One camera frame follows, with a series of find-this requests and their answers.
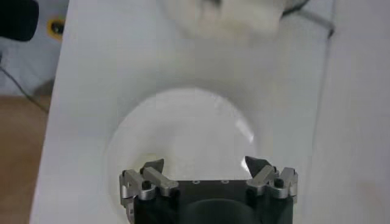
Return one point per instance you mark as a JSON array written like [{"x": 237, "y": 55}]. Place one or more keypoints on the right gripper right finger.
[{"x": 262, "y": 179}]

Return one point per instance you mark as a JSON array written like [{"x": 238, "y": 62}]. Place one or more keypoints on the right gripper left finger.
[{"x": 160, "y": 179}]

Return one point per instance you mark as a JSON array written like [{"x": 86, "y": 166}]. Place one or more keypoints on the cream electric cooker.
[{"x": 225, "y": 21}]

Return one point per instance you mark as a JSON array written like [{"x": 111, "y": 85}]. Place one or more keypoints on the white round plate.
[{"x": 182, "y": 128}]

